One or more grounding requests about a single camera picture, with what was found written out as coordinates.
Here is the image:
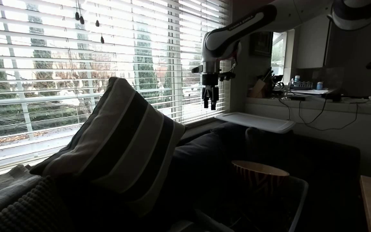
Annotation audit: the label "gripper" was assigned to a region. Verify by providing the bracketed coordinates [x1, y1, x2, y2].
[202, 73, 220, 111]

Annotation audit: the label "striped dark and white pillow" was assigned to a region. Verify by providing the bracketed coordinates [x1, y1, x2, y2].
[30, 76, 186, 218]

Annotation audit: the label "dark knobbly knit pillow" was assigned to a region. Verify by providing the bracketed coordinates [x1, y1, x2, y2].
[0, 175, 74, 232]

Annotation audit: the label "wooden knife block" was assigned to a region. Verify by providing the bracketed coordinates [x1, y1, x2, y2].
[249, 79, 267, 98]

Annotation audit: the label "white tray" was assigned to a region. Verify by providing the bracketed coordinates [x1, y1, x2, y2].
[214, 111, 296, 134]

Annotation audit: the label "dark framed picture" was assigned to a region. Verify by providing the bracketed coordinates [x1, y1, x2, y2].
[249, 31, 274, 58]

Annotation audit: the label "narrow window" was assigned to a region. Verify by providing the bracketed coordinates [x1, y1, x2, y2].
[271, 31, 288, 76]

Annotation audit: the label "patterned bowl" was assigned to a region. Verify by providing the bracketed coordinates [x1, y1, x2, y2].
[230, 160, 290, 195]

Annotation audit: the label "dish rack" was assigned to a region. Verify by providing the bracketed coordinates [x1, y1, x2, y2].
[290, 81, 313, 90]

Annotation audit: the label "dark sofa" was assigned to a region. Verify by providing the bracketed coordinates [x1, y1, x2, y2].
[169, 122, 362, 232]

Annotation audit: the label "white window blinds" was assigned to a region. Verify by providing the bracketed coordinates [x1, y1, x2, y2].
[0, 0, 232, 181]

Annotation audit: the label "grey blanket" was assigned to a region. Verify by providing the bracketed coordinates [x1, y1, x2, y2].
[0, 164, 42, 223]

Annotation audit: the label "black cable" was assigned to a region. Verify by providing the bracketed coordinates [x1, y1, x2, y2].
[278, 98, 291, 121]
[298, 98, 359, 131]

